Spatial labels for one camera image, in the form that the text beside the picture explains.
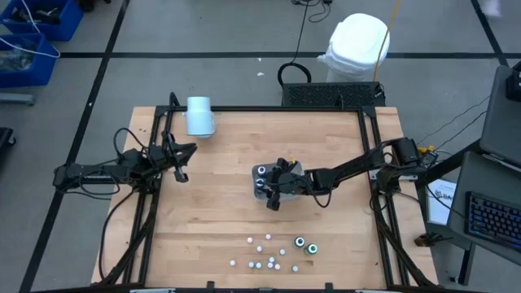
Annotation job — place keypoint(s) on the purple-capped food coloring bottle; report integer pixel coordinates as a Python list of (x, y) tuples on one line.
[(261, 169)]

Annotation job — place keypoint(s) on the black perforated computer case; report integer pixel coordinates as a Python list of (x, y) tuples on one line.
[(329, 94)]

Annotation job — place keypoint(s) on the grey keyboard desk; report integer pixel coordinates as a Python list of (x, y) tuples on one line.
[(480, 179)]

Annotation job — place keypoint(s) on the black backlit keyboard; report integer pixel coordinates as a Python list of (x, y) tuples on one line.
[(492, 219)]

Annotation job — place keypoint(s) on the black-capped food coloring bottle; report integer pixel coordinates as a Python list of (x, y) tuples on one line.
[(299, 242)]

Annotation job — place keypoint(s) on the black clamp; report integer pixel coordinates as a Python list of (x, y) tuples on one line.
[(427, 239)]

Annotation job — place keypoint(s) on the black monitor base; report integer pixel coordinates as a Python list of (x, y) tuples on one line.
[(515, 85)]

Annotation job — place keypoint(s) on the blue plastic crate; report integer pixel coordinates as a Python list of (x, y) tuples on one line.
[(36, 73), (61, 24)]

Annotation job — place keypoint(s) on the grey metal bar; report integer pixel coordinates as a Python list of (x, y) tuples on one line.
[(16, 99)]

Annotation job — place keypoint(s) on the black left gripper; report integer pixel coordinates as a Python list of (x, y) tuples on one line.
[(160, 156)]

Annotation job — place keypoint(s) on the grey monitor desk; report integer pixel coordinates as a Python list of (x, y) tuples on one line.
[(500, 122)]

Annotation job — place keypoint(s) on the black floor object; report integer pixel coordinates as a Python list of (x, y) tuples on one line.
[(6, 140)]

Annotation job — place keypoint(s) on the white lidded trash can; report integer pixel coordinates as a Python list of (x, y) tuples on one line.
[(356, 40)]

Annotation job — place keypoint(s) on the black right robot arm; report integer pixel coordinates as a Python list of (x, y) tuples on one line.
[(350, 167)]

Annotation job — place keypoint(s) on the black table edge bracket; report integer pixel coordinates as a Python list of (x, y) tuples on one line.
[(329, 286), (209, 285)]

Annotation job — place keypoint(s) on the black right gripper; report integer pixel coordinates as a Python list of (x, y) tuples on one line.
[(295, 181)]

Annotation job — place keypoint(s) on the black aluminium table frame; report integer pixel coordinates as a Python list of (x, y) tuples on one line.
[(260, 108)]

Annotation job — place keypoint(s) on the white printed paper sheet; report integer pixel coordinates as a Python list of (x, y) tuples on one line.
[(439, 211)]

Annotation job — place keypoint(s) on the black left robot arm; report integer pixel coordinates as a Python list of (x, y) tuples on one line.
[(81, 173)]

